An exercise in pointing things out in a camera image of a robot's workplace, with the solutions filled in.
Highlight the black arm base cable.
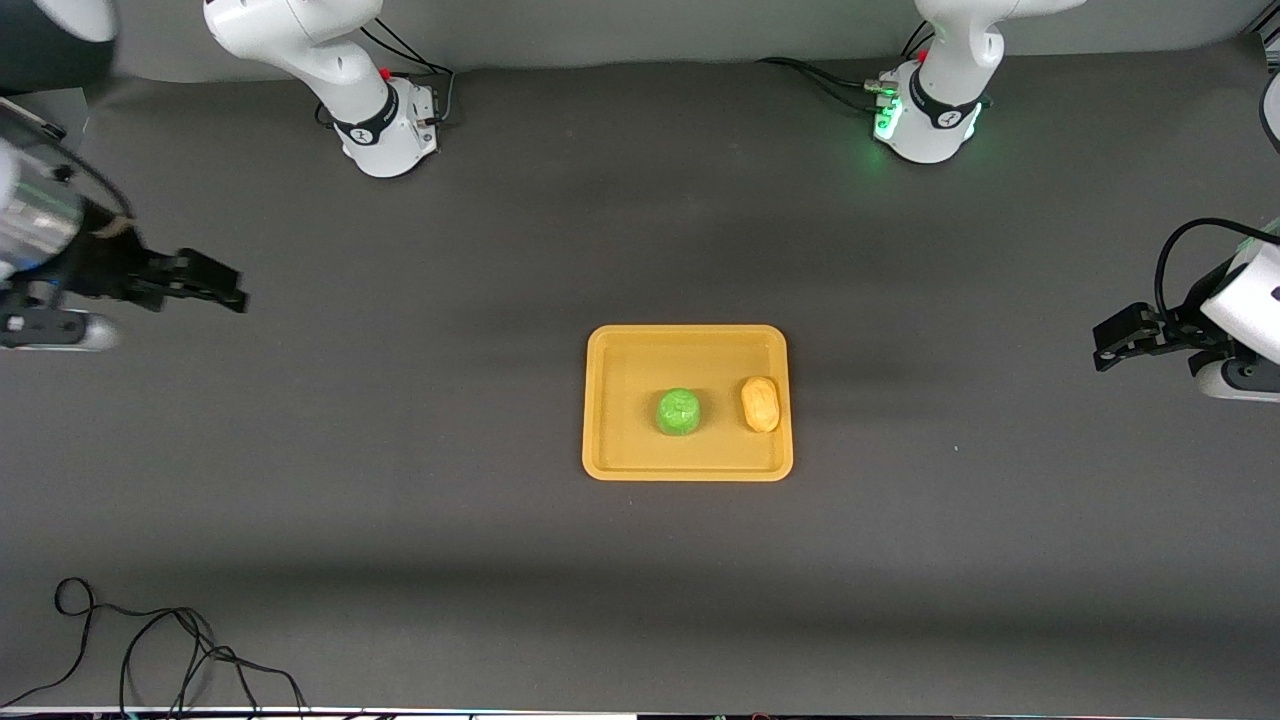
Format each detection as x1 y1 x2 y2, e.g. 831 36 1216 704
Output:
315 18 458 131
756 20 936 113

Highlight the yellow-brown potato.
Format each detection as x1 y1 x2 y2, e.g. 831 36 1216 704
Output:
740 375 781 434

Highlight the green apple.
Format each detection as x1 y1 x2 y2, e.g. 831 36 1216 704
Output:
654 387 703 437

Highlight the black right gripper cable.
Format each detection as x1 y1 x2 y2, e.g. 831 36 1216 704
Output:
0 95 138 239

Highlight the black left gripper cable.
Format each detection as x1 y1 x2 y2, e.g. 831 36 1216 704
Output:
1154 216 1280 313

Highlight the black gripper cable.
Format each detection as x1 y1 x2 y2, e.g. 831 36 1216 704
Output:
0 95 138 239
1154 216 1280 313

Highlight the black loose looped cable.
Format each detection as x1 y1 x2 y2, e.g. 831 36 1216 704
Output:
0 577 308 714

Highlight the yellow plastic tray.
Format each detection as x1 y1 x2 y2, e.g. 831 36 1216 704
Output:
581 323 795 483

